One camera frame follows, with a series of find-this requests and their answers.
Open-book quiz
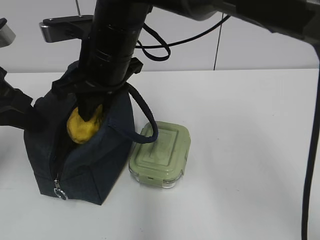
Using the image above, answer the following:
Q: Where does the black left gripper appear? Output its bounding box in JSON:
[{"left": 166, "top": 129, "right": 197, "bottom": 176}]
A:
[{"left": 0, "top": 67, "right": 48, "bottom": 133}]

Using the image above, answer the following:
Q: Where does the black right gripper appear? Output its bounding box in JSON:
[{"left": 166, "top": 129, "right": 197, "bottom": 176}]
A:
[{"left": 51, "top": 57, "right": 143, "bottom": 122}]

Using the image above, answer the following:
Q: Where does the yellow pear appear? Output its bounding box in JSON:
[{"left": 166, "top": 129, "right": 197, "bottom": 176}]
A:
[{"left": 66, "top": 104, "right": 104, "bottom": 144}]

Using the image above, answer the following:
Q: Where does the dark navy lunch bag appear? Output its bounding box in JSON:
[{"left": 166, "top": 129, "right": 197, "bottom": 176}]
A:
[{"left": 23, "top": 59, "right": 160, "bottom": 206}]

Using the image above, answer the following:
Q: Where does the green lid glass container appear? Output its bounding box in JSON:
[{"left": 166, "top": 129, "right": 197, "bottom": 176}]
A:
[{"left": 128, "top": 121, "right": 191, "bottom": 189}]

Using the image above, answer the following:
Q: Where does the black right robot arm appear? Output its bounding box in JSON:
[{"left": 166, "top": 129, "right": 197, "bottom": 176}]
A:
[{"left": 51, "top": 0, "right": 320, "bottom": 121}]

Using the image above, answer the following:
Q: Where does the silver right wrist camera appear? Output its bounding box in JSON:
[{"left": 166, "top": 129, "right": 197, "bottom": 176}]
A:
[{"left": 39, "top": 15, "right": 93, "bottom": 43}]

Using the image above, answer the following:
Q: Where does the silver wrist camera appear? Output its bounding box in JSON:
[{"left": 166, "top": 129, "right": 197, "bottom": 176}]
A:
[
  {"left": 0, "top": 17, "right": 16, "bottom": 48},
  {"left": 39, "top": 15, "right": 93, "bottom": 43}
]

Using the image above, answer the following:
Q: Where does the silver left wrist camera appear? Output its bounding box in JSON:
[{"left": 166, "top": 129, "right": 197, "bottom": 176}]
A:
[{"left": 0, "top": 17, "right": 16, "bottom": 48}]

